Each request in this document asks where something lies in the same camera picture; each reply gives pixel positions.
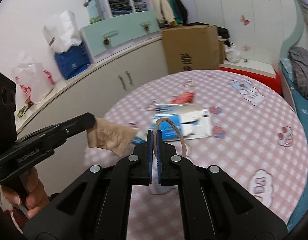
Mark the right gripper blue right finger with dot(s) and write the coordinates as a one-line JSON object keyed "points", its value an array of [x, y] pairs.
{"points": [[168, 170]]}

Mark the brown cardboard box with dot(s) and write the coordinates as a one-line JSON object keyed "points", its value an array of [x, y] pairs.
{"points": [[194, 47]]}

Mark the red snack wrapper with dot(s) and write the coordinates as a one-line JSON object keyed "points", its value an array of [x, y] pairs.
{"points": [[186, 97]]}

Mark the white red plastic bag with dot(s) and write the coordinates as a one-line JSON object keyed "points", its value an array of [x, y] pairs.
{"points": [[33, 79]]}

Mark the grey clothes pile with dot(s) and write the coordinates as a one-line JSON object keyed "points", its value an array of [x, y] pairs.
{"points": [[299, 59]]}

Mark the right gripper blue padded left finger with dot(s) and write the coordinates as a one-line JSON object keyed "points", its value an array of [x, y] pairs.
{"points": [[143, 148]]}

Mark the blue fabric bag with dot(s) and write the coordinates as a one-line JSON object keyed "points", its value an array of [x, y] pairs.
{"points": [[72, 62]]}

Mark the long white floor cabinet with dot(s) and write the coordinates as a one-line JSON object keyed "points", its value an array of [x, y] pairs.
{"points": [[95, 90]]}

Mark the mint green drawer unit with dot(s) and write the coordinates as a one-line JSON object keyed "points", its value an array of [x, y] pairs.
{"points": [[107, 37]]}

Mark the white wardrobe with butterflies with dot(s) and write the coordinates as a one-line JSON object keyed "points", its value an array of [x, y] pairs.
{"points": [[258, 28]]}

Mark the hanging beige jacket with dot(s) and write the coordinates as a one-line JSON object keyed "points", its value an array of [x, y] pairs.
{"points": [[164, 13]]}

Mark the white blue carton box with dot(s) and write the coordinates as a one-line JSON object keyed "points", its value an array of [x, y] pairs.
{"points": [[192, 121]]}

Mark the beige paper bag with handle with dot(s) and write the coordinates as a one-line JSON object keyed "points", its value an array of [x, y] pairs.
{"points": [[115, 138]]}

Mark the pink checkered cartoon tablecloth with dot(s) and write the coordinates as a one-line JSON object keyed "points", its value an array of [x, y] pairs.
{"points": [[257, 137]]}

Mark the white plastic shopping bag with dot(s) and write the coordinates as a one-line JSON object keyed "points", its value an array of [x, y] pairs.
{"points": [[62, 32]]}

